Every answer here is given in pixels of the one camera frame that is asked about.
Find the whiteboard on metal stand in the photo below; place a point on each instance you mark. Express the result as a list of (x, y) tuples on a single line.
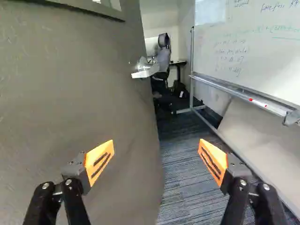
[(253, 58)]

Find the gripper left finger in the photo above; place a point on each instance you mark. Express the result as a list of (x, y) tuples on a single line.
[(70, 178)]

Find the black office chair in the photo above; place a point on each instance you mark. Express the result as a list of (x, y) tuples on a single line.
[(164, 70)]

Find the desk with black leg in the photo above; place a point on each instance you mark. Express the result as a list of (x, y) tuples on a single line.
[(178, 68)]

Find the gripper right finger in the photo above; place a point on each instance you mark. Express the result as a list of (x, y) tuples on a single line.
[(236, 178)]

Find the black bag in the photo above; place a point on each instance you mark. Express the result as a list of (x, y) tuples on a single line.
[(180, 90)]

